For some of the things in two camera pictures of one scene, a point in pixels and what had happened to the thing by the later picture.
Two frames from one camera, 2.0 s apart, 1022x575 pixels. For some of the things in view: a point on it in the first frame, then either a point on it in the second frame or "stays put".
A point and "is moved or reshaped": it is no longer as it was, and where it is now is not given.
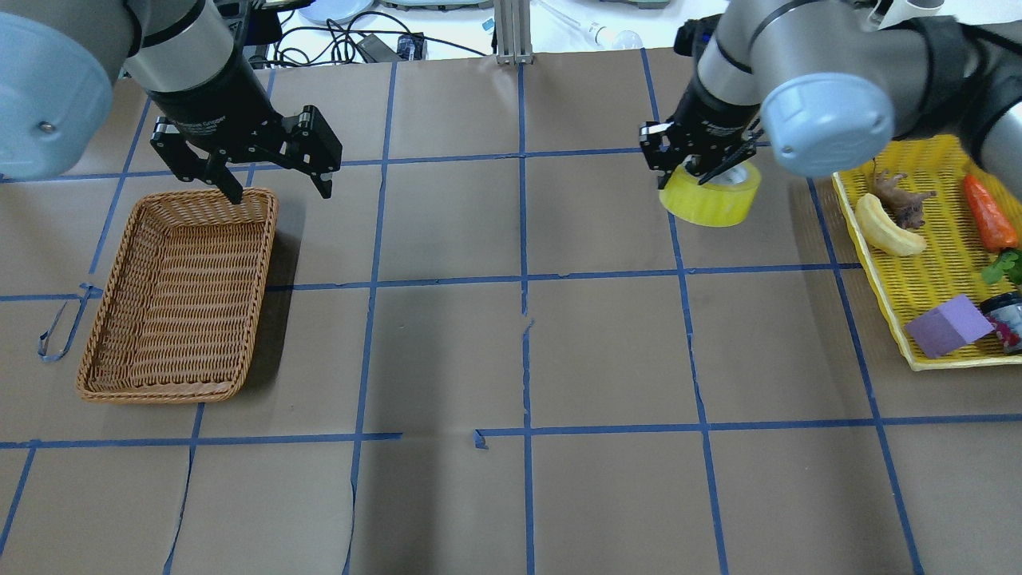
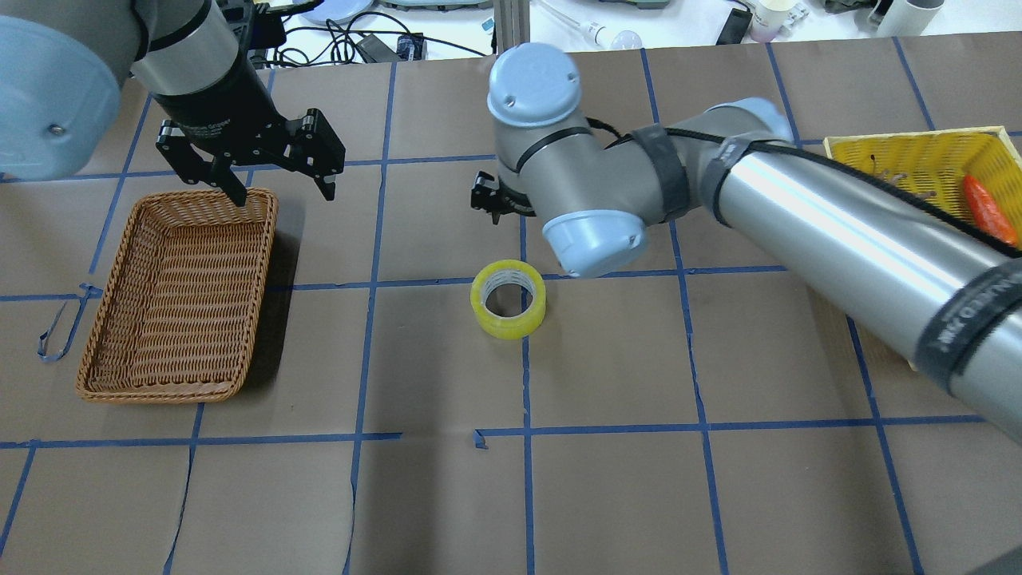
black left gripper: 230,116 stays put
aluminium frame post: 513,32 stays put
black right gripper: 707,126 -> 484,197
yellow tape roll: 710,203 is moved or reshaped
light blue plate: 338,11 stays put
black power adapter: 378,50 stays put
